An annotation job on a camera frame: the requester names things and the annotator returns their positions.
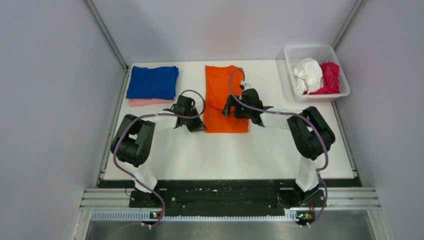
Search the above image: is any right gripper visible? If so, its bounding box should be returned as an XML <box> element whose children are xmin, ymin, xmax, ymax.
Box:
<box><xmin>221</xmin><ymin>95</ymin><xmax>252</xmax><ymax>120</ymax></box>

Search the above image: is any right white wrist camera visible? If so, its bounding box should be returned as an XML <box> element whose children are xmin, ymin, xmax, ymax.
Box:
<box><xmin>239</xmin><ymin>82</ymin><xmax>252</xmax><ymax>92</ymax></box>

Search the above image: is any folded pink t shirt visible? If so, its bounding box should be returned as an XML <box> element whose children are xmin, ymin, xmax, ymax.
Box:
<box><xmin>128</xmin><ymin>98</ymin><xmax>173</xmax><ymax>107</ymax></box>

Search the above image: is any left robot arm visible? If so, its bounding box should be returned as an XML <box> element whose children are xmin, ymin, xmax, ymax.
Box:
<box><xmin>110</xmin><ymin>95</ymin><xmax>207</xmax><ymax>207</ymax></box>

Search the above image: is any folded blue t shirt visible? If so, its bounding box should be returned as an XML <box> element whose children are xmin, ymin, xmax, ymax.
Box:
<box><xmin>126</xmin><ymin>66</ymin><xmax>179</xmax><ymax>100</ymax></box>

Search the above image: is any orange t shirt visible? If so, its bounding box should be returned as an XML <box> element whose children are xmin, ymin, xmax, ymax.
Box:
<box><xmin>203</xmin><ymin>65</ymin><xmax>249</xmax><ymax>134</ymax></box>

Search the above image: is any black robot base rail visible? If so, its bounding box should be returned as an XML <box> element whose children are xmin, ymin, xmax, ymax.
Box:
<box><xmin>129</xmin><ymin>178</ymin><xmax>362</xmax><ymax>223</ymax></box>

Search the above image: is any magenta t shirt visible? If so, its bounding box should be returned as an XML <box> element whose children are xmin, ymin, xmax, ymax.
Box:
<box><xmin>311</xmin><ymin>62</ymin><xmax>340</xmax><ymax>95</ymax></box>

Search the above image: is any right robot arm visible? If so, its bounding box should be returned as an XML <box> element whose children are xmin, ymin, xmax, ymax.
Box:
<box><xmin>221</xmin><ymin>88</ymin><xmax>336</xmax><ymax>206</ymax></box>

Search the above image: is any white plastic basket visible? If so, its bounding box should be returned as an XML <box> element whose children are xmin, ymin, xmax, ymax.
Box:
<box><xmin>284</xmin><ymin>43</ymin><xmax>351</xmax><ymax>103</ymax></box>

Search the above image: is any white t shirt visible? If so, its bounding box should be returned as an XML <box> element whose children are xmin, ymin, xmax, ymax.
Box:
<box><xmin>292</xmin><ymin>58</ymin><xmax>324</xmax><ymax>95</ymax></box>

